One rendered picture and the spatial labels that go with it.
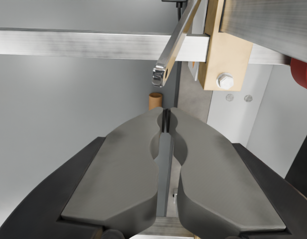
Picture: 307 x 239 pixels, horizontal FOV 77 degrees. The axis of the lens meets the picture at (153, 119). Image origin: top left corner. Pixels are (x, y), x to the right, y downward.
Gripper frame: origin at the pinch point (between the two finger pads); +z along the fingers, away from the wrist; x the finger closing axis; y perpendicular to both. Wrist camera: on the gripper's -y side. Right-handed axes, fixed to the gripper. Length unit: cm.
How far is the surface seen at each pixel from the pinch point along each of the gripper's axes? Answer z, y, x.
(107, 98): 101, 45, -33
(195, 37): 14.5, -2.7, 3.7
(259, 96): 38.5, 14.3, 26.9
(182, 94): 30.5, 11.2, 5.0
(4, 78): 101, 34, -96
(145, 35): 14.5, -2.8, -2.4
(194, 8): 7.4, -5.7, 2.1
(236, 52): 13.5, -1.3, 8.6
